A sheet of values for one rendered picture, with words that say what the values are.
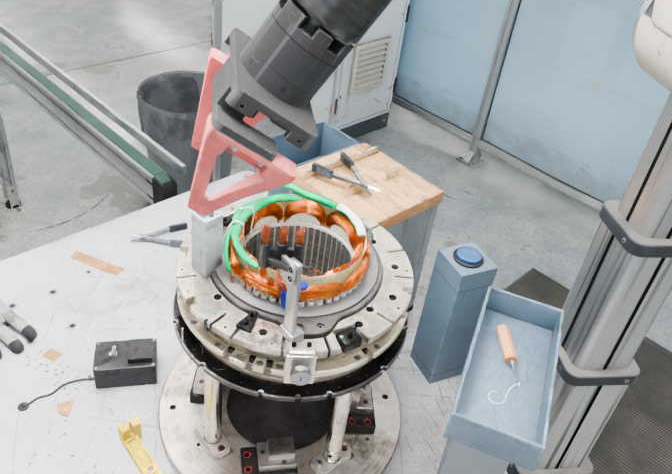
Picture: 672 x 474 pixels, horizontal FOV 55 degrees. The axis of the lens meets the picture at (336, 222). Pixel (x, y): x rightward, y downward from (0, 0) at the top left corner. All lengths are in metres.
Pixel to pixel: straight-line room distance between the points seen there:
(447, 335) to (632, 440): 1.33
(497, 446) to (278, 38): 0.55
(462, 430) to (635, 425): 1.64
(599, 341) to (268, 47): 0.78
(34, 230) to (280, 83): 2.43
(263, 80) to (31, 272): 1.01
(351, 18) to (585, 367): 0.81
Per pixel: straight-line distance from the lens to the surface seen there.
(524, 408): 0.88
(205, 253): 0.83
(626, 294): 1.02
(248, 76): 0.44
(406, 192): 1.12
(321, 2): 0.42
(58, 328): 1.26
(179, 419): 1.07
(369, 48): 3.27
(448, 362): 1.17
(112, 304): 1.29
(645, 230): 0.97
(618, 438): 2.34
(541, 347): 0.96
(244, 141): 0.41
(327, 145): 1.31
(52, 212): 2.91
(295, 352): 0.76
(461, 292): 1.04
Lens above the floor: 1.66
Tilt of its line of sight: 36 degrees down
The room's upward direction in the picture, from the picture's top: 8 degrees clockwise
